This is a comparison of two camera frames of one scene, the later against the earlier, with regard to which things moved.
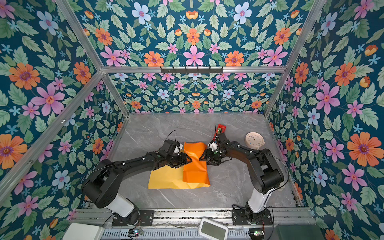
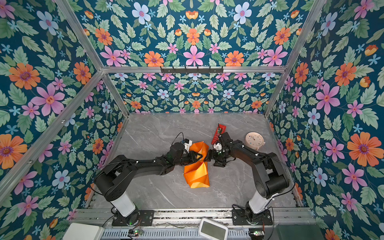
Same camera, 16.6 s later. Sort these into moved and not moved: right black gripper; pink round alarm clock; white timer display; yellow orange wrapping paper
Moved: yellow orange wrapping paper
Not moved: pink round alarm clock; right black gripper; white timer display
